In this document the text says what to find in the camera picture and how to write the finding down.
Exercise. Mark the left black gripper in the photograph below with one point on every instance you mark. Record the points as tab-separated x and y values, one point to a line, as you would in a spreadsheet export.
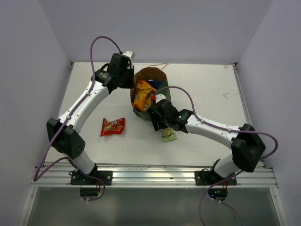
131	83

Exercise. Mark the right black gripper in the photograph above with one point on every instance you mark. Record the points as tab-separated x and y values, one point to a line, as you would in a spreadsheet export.
154	117

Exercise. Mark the light green snack packet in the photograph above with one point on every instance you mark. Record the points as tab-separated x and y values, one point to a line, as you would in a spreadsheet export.
168	134

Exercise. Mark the yellow mango candy bag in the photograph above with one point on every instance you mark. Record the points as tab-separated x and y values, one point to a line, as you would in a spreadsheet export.
142	97

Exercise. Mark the blue Doritos chip bag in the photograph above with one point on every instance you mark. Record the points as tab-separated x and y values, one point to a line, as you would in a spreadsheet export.
155	84

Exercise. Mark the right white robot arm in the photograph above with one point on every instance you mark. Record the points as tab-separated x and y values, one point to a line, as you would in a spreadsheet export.
246	146

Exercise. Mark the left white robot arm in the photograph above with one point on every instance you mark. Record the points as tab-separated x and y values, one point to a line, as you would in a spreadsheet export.
64	132

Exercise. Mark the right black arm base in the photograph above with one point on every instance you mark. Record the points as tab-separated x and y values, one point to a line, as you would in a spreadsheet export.
220	170

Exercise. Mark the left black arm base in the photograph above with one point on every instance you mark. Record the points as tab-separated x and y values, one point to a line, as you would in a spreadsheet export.
103	177

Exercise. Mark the red snack packet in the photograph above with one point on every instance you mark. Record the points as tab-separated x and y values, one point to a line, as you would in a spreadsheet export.
112	127

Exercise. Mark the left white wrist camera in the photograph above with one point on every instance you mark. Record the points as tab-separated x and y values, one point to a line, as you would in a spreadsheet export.
131	56

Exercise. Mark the aluminium front rail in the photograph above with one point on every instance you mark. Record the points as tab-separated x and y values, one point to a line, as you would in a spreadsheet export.
141	176

